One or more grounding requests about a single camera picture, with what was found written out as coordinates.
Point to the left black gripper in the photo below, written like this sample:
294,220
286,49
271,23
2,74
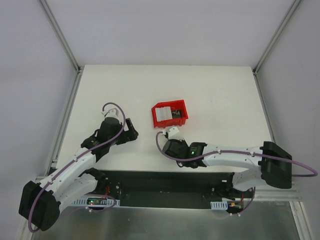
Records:
129,132

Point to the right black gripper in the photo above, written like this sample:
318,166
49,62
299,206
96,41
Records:
170,145

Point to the black credit card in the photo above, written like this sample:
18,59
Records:
176,113

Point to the red plastic bin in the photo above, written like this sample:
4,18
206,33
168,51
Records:
175,104

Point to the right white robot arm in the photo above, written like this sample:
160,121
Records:
263,165

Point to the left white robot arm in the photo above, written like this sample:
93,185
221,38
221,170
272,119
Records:
42,203

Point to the white cards stack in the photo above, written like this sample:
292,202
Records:
163,113

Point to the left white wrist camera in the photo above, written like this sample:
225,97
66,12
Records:
111,113

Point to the right white cable duct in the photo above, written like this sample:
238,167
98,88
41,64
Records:
219,205

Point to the white cable duct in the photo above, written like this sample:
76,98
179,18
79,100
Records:
99,202
219,205

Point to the left white cable duct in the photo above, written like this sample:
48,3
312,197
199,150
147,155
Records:
99,202

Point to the aluminium rail profile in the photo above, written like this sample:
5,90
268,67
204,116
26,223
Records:
268,193

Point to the left aluminium frame post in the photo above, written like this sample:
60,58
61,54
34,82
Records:
59,35

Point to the aluminium frame post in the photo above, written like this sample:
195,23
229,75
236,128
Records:
59,35
277,34

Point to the right aluminium frame post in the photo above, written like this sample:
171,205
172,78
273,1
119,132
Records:
277,34

